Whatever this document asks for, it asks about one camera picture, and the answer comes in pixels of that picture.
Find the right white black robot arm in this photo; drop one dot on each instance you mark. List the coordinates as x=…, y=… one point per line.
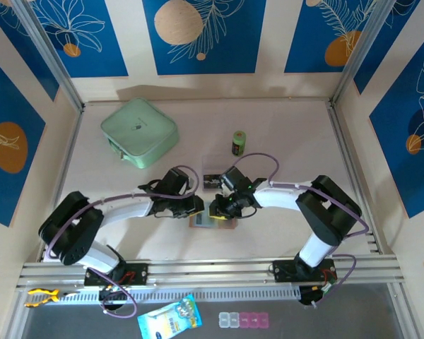
x=275, y=199

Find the aluminium frame post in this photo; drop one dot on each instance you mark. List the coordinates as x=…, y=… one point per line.
x=49, y=53
x=361, y=53

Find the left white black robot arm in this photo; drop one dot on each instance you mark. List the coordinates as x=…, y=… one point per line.
x=127, y=212

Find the aluminium mounting rail beam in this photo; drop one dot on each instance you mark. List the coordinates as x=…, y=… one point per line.
x=212, y=272

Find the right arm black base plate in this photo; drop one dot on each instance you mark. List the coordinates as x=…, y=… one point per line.
x=282, y=272

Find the mint green zip case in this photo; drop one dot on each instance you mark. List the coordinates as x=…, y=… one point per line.
x=138, y=127

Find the small green cylinder can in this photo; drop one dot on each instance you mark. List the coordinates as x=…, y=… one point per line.
x=238, y=143

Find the dark printed card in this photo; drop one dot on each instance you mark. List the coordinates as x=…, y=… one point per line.
x=211, y=183

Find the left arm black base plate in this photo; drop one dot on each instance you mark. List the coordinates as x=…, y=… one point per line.
x=141, y=273

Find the yellow card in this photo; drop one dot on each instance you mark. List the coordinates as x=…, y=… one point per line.
x=217, y=217

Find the aluminium side rail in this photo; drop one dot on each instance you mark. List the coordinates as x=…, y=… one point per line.
x=64, y=176
x=350, y=159

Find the blue plastic snack packet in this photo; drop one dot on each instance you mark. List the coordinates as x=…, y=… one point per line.
x=169, y=321

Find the small pink plastic box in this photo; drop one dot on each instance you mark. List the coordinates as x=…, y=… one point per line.
x=254, y=320
x=264, y=320
x=245, y=320

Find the small white plastic box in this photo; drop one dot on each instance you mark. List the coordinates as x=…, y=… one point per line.
x=234, y=320
x=224, y=320

